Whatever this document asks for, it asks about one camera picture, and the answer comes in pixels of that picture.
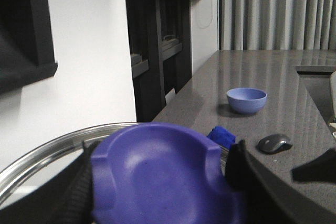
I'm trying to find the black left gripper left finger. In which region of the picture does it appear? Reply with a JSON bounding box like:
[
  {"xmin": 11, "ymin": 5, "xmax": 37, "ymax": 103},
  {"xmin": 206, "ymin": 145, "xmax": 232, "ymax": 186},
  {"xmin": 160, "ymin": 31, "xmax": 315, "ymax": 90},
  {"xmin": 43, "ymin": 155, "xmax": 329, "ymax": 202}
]
[{"xmin": 1, "ymin": 142, "xmax": 99, "ymax": 223}]

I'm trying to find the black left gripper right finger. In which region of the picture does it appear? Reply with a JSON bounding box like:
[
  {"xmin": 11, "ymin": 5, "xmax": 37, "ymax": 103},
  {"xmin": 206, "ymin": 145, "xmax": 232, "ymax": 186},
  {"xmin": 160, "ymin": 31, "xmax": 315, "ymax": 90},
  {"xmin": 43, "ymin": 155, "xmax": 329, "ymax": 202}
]
[{"xmin": 225, "ymin": 140, "xmax": 335, "ymax": 223}]

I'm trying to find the glass pot lid blue knob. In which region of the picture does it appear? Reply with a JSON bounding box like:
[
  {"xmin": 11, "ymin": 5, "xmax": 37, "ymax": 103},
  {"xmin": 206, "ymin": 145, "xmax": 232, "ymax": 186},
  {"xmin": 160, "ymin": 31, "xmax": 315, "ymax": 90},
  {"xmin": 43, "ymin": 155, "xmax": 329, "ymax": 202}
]
[{"xmin": 90, "ymin": 123, "xmax": 245, "ymax": 223}]

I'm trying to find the grey computer mouse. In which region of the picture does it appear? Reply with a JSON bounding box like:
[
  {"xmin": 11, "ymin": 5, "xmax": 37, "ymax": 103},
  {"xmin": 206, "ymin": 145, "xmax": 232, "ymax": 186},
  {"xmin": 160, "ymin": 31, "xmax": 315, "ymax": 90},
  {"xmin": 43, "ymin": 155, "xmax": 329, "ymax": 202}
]
[{"xmin": 257, "ymin": 133, "xmax": 293, "ymax": 154}]

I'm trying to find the blue bowl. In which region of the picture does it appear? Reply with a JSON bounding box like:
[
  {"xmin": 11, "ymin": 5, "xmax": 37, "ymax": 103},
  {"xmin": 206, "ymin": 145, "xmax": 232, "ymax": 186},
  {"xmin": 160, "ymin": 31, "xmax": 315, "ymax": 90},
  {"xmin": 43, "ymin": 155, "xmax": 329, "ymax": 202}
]
[{"xmin": 226, "ymin": 88, "xmax": 268, "ymax": 114}]

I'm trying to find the kitchen sink basin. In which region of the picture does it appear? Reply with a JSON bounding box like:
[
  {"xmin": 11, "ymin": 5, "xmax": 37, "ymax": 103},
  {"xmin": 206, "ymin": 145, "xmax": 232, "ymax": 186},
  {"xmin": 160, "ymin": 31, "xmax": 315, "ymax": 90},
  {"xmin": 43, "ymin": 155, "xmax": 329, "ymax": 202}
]
[{"xmin": 296, "ymin": 66, "xmax": 335, "ymax": 132}]

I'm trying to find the black range hood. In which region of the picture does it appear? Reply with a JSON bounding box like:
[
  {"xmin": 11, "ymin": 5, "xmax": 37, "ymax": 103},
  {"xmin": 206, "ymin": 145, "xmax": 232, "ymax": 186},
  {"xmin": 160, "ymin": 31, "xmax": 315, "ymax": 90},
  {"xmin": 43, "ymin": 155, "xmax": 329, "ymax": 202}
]
[{"xmin": 1, "ymin": 0, "xmax": 58, "ymax": 93}]

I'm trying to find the grey curtain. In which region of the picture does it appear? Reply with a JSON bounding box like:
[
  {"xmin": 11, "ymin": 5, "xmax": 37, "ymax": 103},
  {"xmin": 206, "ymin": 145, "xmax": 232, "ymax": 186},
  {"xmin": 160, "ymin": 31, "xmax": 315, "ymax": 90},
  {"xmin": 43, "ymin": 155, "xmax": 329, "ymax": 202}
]
[{"xmin": 219, "ymin": 0, "xmax": 335, "ymax": 50}]

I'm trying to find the black wall shelf unit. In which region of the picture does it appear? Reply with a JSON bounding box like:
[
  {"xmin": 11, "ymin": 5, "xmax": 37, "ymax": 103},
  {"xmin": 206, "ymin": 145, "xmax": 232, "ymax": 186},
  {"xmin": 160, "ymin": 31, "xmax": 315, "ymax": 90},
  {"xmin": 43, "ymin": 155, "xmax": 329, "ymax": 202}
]
[{"xmin": 126, "ymin": 0, "xmax": 192, "ymax": 122}]

